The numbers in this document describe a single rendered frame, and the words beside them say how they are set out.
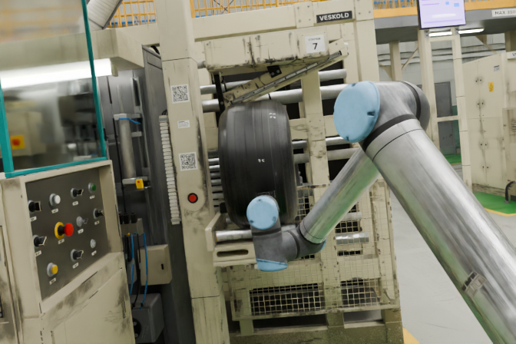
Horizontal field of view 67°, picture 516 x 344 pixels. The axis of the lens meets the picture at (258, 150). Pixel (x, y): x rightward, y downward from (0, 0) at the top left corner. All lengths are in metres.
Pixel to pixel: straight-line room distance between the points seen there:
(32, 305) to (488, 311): 1.04
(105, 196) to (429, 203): 1.26
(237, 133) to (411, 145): 0.88
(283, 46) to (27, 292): 1.42
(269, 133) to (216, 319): 0.86
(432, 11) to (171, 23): 4.16
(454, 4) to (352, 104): 4.91
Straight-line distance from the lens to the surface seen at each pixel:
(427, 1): 5.47
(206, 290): 1.81
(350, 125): 0.77
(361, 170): 0.99
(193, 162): 1.69
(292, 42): 1.94
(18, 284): 1.25
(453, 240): 0.70
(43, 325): 1.26
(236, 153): 1.46
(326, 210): 1.10
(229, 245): 1.64
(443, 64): 12.67
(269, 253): 1.16
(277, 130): 1.49
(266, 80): 2.05
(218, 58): 1.95
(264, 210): 1.13
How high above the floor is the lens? 1.32
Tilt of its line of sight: 3 degrees down
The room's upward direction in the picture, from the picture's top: 6 degrees counter-clockwise
